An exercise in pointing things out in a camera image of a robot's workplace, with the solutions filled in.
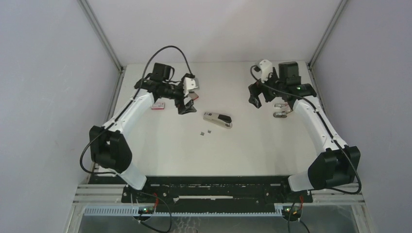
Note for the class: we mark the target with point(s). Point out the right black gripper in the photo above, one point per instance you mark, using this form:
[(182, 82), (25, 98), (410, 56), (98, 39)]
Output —
[(258, 87)]

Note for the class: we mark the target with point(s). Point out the white slotted cable duct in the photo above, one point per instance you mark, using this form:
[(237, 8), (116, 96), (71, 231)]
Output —
[(133, 211)]

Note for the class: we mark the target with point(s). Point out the right controller board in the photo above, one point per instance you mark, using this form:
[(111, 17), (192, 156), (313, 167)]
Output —
[(290, 211)]

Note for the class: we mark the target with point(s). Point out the left controller board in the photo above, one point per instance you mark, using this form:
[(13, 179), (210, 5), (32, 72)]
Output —
[(146, 211)]

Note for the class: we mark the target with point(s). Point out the aluminium frame rails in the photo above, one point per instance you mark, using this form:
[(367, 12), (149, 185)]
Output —
[(108, 194)]

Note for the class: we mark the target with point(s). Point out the open red staple box tray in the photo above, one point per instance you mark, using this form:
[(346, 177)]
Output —
[(193, 96)]

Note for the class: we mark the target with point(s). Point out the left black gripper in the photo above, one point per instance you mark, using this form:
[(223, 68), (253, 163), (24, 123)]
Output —
[(182, 108)]

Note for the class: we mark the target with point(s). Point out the black silver stapler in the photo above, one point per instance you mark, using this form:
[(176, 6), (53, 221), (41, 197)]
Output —
[(222, 120)]

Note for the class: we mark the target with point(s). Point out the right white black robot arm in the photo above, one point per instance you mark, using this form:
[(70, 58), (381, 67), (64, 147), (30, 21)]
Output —
[(336, 162)]

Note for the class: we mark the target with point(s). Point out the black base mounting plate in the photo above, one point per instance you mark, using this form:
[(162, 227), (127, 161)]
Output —
[(256, 193)]

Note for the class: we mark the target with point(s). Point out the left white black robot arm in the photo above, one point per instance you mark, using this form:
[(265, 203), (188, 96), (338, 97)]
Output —
[(109, 144)]

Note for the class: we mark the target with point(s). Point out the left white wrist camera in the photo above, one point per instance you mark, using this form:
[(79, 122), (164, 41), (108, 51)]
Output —
[(190, 85)]

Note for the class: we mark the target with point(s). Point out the red staple box sleeve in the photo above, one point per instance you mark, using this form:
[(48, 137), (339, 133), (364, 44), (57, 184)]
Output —
[(158, 106)]

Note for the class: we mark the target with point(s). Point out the controller board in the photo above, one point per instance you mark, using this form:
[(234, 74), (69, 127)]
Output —
[(290, 211), (146, 211)]

